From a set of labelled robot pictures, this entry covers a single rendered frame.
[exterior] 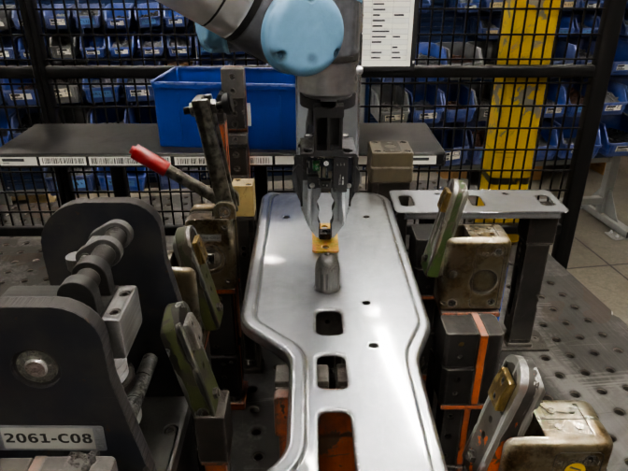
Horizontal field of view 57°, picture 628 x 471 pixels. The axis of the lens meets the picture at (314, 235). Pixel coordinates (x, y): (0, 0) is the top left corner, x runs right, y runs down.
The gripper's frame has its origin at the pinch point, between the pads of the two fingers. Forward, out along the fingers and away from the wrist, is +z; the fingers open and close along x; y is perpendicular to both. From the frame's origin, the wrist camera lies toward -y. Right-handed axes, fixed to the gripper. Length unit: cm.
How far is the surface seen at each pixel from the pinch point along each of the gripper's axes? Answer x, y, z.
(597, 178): 193, -282, 110
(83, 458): -18, 47, -6
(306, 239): -2.8, -0.8, 2.7
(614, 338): 58, -15, 33
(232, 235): -13.3, 2.3, 0.2
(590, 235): 151, -198, 108
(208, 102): -15.3, 0.7, -18.5
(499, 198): 30.9, -16.2, 3.0
